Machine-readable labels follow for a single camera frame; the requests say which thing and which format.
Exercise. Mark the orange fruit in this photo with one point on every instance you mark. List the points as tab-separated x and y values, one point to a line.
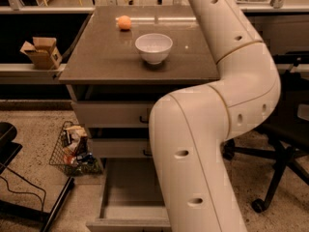
124	22

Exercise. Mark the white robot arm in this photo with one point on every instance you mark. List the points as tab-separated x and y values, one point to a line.
188	127

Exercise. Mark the grey drawer cabinet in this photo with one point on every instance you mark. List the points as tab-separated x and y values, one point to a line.
105	65

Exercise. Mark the top grey drawer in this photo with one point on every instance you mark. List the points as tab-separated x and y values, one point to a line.
112	114

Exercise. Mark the grey drawer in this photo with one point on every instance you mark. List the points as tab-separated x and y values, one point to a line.
120	148
131	199
112	114

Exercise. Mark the middle grey drawer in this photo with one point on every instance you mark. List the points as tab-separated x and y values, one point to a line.
120	148

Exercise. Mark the bottom grey drawer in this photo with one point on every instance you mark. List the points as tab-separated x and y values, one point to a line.
131	199

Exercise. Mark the white ceramic bowl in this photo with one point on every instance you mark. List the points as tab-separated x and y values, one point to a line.
154	48

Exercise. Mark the open cardboard box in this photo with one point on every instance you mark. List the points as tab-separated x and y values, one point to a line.
43	53

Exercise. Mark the black office chair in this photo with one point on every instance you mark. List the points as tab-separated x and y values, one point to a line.
287	128

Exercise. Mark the wire basket with items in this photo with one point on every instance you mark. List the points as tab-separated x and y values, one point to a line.
71	153

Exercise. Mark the black stand with cable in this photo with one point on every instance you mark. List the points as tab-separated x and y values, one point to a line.
8	150

